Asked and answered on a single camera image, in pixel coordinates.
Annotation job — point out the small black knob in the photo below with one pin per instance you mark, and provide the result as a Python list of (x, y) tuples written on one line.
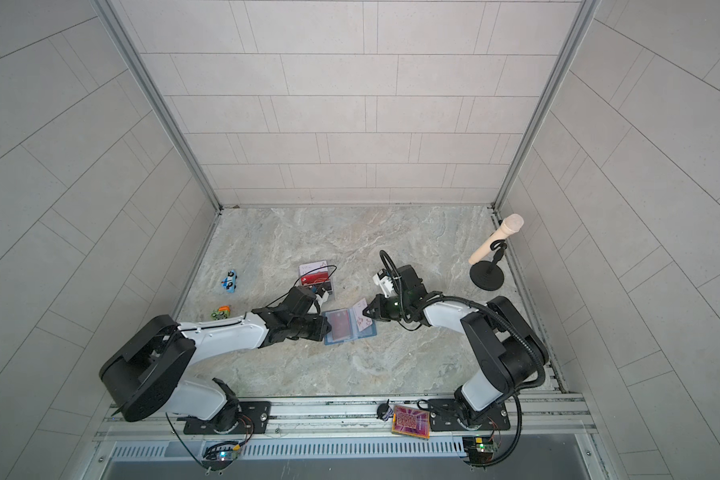
[(384, 411)]

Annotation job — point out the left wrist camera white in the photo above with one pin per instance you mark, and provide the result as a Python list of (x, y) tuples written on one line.
[(322, 294)]

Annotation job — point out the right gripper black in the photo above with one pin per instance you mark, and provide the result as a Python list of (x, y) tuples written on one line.
[(381, 314)]

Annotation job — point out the red VIP card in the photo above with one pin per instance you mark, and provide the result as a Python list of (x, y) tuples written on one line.
[(340, 326)]

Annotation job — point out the green circuit board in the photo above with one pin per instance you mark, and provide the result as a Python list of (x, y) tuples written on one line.
[(479, 451), (219, 456)]

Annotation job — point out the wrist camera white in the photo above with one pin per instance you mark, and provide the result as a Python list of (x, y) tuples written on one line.
[(385, 282), (322, 294)]

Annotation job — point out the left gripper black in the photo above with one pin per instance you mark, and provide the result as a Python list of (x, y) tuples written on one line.
[(321, 328)]

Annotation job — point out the blue card holder wallet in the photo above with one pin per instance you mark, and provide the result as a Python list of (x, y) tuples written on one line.
[(371, 332)]

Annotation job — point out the green orange toy car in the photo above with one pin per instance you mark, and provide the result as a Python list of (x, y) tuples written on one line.
[(221, 313)]

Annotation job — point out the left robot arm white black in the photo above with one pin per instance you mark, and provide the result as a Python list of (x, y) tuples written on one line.
[(147, 374)]

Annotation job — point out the right green circuit board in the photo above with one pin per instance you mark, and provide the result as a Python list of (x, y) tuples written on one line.
[(479, 451)]

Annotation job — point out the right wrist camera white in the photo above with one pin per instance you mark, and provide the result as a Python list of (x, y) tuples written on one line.
[(385, 282)]

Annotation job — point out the beige microphone on stand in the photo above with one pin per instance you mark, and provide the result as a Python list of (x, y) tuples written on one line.
[(485, 272)]

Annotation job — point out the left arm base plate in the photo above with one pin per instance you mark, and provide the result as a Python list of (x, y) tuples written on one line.
[(247, 418)]

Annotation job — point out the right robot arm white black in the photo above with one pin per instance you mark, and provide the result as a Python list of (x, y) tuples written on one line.
[(510, 356)]

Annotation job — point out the blue toy car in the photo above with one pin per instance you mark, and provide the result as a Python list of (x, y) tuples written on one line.
[(229, 283)]

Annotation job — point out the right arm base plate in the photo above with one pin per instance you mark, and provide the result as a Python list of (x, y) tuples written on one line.
[(453, 415)]

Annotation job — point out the pink credit card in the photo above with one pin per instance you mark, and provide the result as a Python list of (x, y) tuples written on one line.
[(361, 320)]

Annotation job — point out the left green circuit board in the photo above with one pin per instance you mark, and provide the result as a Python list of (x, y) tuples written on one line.
[(219, 456)]

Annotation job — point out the pink orange patterned card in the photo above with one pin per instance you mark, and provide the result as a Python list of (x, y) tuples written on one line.
[(411, 422)]

